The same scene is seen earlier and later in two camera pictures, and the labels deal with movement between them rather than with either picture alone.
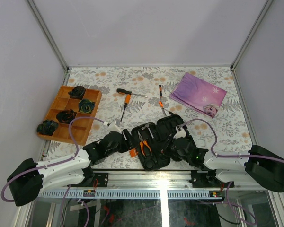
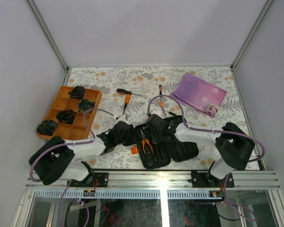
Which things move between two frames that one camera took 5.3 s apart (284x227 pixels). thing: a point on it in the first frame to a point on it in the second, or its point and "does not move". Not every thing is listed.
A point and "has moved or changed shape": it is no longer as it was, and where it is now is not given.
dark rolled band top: [77, 92] does not move
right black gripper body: [173, 151] to [156, 136]
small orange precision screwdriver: [161, 105] does not move
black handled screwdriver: [123, 91] does not move
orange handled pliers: [142, 141] has moved or changed shape
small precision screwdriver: [160, 91] does not move
